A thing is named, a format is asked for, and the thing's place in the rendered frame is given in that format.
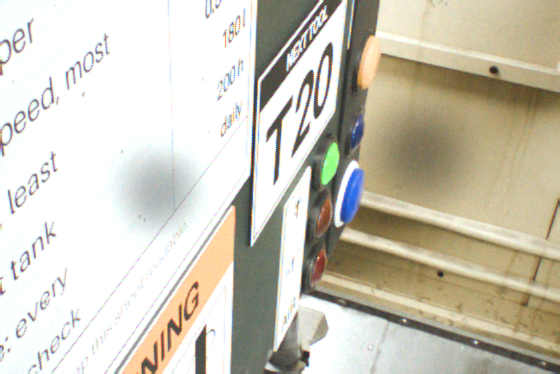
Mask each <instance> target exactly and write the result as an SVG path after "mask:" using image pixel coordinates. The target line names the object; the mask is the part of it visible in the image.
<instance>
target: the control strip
mask: <svg viewBox="0 0 560 374"><path fill-rule="evenodd" d="M380 2H381V0H355V1H354V8H353V16H352V24H351V32H350V39H349V46H348V57H347V64H346V72H345V79H344V87H343V94H342V102H341V117H340V124H339V132H338V139H337V137H336V135H335V134H331V133H329V134H327V135H326V136H325V137H324V138H323V140H322V143H321V145H320V146H319V149H318V152H317V154H316V159H315V163H314V167H313V171H312V179H311V183H312V187H313V188H314V190H315V191H317V192H319V194H317V196H316V200H315V202H314V204H313V206H312V209H311V212H310V218H309V222H308V226H307V233H306V237H307V241H308V242H309V243H310V244H313V246H312V248H311V249H310V253H309V255H308V258H307V261H306V263H305V267H304V273H303V279H302V288H303V290H304V292H307V293H310V292H312V291H313V290H314V289H315V287H316V286H311V279H312V273H313V270H314V267H315V264H316V259H317V257H318V255H319V253H320V251H321V250H322V249H325V251H326V256H327V263H328V260H329V258H330V256H331V255H332V253H333V251H334V249H335V246H336V244H337V243H338V241H339V239H340V237H341V234H342V232H343V231H344V229H345V227H346V225H347V224H345V223H342V222H341V220H340V206H341V202H342V198H343V194H344V192H345V188H346V186H347V181H348V179H349V176H350V175H351V173H352V171H353V169H354V168H355V167H357V168H359V165H358V163H359V150H360V145H359V146H358V147H357V148H356V149H355V151H353V152H352V151H351V141H352V137H353V129H354V127H355V124H356V121H357V120H358V117H359V115H360V114H361V113H362V114H363V115H364V117H365V111H366V98H367V92H368V87H367V88H366V89H365V90H363V89H360V88H359V86H358V77H359V71H360V62H361V59H362V55H363V52H364V50H365V47H366V45H367V41H368V39H369V38H370V37H371V36H374V37H375V34H376V27H377V21H378V15H379V8H380ZM333 143H336V144H337V146H338V152H339V162H338V166H337V169H336V171H335V173H334V177H333V184H332V192H331V193H330V191H329V190H328V189H325V188H326V187H327V185H328V183H327V184H324V185H323V184H322V172H323V168H324V164H325V161H326V158H327V155H328V151H329V149H330V147H331V146H332V145H333ZM328 198H329V199H330V200H331V203H332V208H333V214H332V218H331V221H330V224H329V226H328V230H327V237H326V243H324V241H322V240H320V239H321V238H322V237H319V238H317V237H316V229H317V224H318V220H319V217H320V214H321V212H322V206H323V205H324V203H325V201H326V200H327V199H328Z"/></svg>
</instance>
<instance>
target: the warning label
mask: <svg viewBox="0 0 560 374"><path fill-rule="evenodd" d="M234 224H235V207H234V208H233V206H231V207H230V210H229V212H227V214H226V215H225V217H224V219H223V220H222V222H221V223H220V224H219V225H218V228H217V229H216V231H214V233H213V234H212V237H211V238H210V239H209V241H208V242H207V243H206V246H205V247H204V249H202V251H201V252H200V254H199V255H198V257H197V258H196V260H195V261H194V262H193V265H192V266H191V268H189V270H188V271H187V273H186V275H185V276H184V278H183V279H182V280H181V281H180V284H179V285H178V287H176V289H175V290H174V292H173V294H172V295H171V297H170V298H169V300H167V303H166V305H165V306H163V308H162V309H161V311H160V313H159V314H158V316H157V317H156V319H154V321H153V324H152V325H151V326H150V327H149V329H148V330H147V331H146V333H145V335H144V336H143V338H142V339H141V340H140V341H139V344H138V346H136V348H135V349H134V351H133V352H132V354H131V356H130V357H129V358H128V360H126V362H125V365H124V366H123V367H122V368H121V370H120V371H119V373H118V374H230V344H231V314H232V285H233V255H234Z"/></svg>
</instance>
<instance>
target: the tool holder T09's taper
mask: <svg viewBox="0 0 560 374"><path fill-rule="evenodd" d="M301 354H302V343H301V335H300V327H299V319H298V310H297V311H296V313H295V315H294V317H293V318H292V322H291V324H290V325H289V327H288V329H287V330H286V334H285V336H284V337H283V339H282V341H281V343H280V344H279V348H278V350H277V351H276V350H275V351H273V354H272V356H271V357H270V359H269V361H268V362H270V363H273V364H277V365H287V364H291V363H294V362H296V361H297V360H298V358H299V357H300V356H301Z"/></svg>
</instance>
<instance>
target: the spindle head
mask: <svg viewBox="0 0 560 374"><path fill-rule="evenodd" d="M316 1H317V0H257V7H256V28H255V70H254V87H255V78H256V76H257V75H258V74H259V73H260V72H261V70H262V68H263V67H264V66H266V64H267V62H268V61H269V60H270V59H271V58H272V57H273V54H274V53H276V51H277V50H278V49H279V47H280V46H281V45H282V43H283V42H284V41H286V38H287V37H288V36H289V34H291V33H292V30H293V29H294V28H296V26H297V25H298V22H299V21H301V20H302V18H303V17H304V15H305V14H306V13H307V12H308V11H309V9H310V8H311V7H312V5H313V4H314V3H315V2H316ZM352 7H353V0H347V3H346V11H345V20H344V27H343V35H342V51H341V59H340V67H339V75H338V83H337V91H336V98H335V112H334V114H333V115H332V116H331V117H330V119H329V121H328V123H327V125H326V126H325V128H323V130H322V133H321V134H320V136H319V137H318V139H317V140H316V143H315V144H314V146H313V147H312V148H311V150H310V152H309V154H308V155H307V157H306V158H305V159H304V163H303V164H302V165H301V166H300V168H299V170H298V172H297V174H296V175H295V176H294V178H293V179H292V181H291V183H290V185H289V186H288V188H287V189H286V190H285V193H284V194H283V196H282V197H281V199H280V200H279V203H278V205H277V206H276V207H275V208H274V210H273V212H272V214H271V216H270V217H269V218H268V219H267V223H266V224H265V225H264V227H263V228H262V230H261V232H260V234H259V235H258V236H257V238H256V239H255V243H253V245H252V246H251V245H250V246H248V231H249V190H250V174H249V176H248V178H247V179H246V181H245V182H244V183H243V186H242V187H241V188H240V189H239V190H238V192H237V194H236V195H235V197H234V198H233V200H231V202H230V204H229V206H227V208H226V209H225V211H224V213H223V214H222V216H221V217H220V218H219V219H218V222H217V223H216V224H215V225H214V227H213V228H212V231H211V232H210V233H209V235H208V236H207V237H206V239H205V241H204V242H203V243H202V244H201V246H200V247H199V249H198V251H197V252H196V254H195V255H193V258H192V260H191V261H190V262H189V263H188V265H187V267H186V268H185V270H184V271H183V272H182V274H180V277H179V279H178V280H177V281H176V282H175V284H174V285H173V287H172V288H171V290H170V291H169V293H167V296H166V298H165V299H164V300H163V301H162V303H161V304H160V306H159V307H158V309H157V310H156V312H155V313H154V314H153V317H152V318H151V320H149V321H148V323H147V324H146V326H145V328H144V329H143V331H142V332H141V333H140V335H139V337H138V339H137V340H135V342H134V343H133V345H132V347H131V348H130V350H129V351H128V353H127V354H126V355H125V357H124V359H123V360H122V361H121V362H120V364H119V365H118V368H117V369H116V370H115V372H114V373H113V374H118V373H119V371H120V370H121V368H122V367H123V366H124V365H125V362H126V360H128V358H129V357H130V356H131V354H132V352H133V351H134V349H135V348H136V346H138V344H139V341H140V340H141V339H142V338H143V336H144V335H145V333H146V331H147V330H148V329H149V327H150V326H151V325H152V324H153V321H154V319H156V317H157V316H158V314H159V313H160V311H161V309H162V308H163V306H165V305H166V303H167V300H169V298H170V297H171V295H172V294H173V292H174V290H175V289H176V287H178V285H179V284H180V281H181V280H182V279H183V278H184V276H185V275H186V273H187V271H188V270H189V268H191V266H192V265H193V262H194V261H195V260H196V258H197V257H198V255H199V254H200V252H201V251H202V249H204V247H205V246H206V243H207V242H208V241H209V239H210V238H211V237H212V234H213V233H214V231H216V229H217V228H218V225H219V224H220V223H221V222H222V220H223V219H224V217H225V215H226V214H227V212H229V210H230V207H231V206H233V208H234V207H235V224H234V255H233V285H232V314H231V344H230V374H262V372H263V370H264V369H265V368H266V366H267V363H268V361H269V359H270V357H271V356H272V354H273V343H274V331H275V319H276V307H277V296H278V284H279V260H280V249H281V236H282V224H283V212H284V206H285V203H286V202H287V200H288V199H289V198H290V196H291V194H292V192H293V191H294V189H295V188H296V187H297V185H298V182H299V181H300V179H301V178H302V176H303V175H304V172H305V170H307V168H308V167H310V168H311V170H310V189H309V198H308V207H307V217H306V225H305V235H304V253H303V262H302V271H301V280H300V290H299V298H298V301H299V299H300V298H301V296H302V294H303V292H304V290H303V288H302V279H303V273H304V267H305V263H306V261H307V258H308V255H309V253H310V249H311V248H312V246H313V244H310V243H309V242H308V241H307V237H306V233H307V226H308V222H309V218H310V212H311V209H312V206H313V204H314V202H315V200H316V196H317V194H319V192H317V191H315V190H314V188H313V187H312V183H311V179H312V171H313V167H314V163H315V159H316V154H317V152H318V149H319V146H320V145H321V143H322V140H323V138H324V137H325V136H326V135H327V134H329V133H331V134H335V135H336V137H337V139H338V132H339V124H340V117H341V102H342V94H343V87H344V79H345V72H346V64H347V57H348V39H349V31H350V23H351V15H352Z"/></svg>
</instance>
